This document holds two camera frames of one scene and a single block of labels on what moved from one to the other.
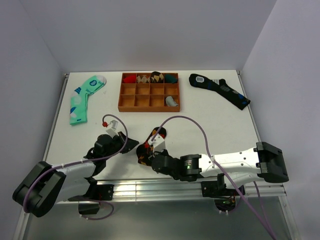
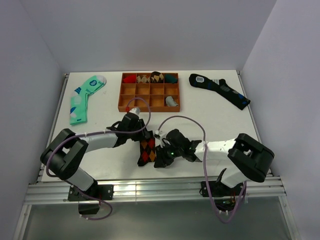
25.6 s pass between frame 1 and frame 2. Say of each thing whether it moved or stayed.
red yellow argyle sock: moved
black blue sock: stayed
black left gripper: moved
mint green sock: stayed
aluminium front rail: stayed
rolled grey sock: stayed
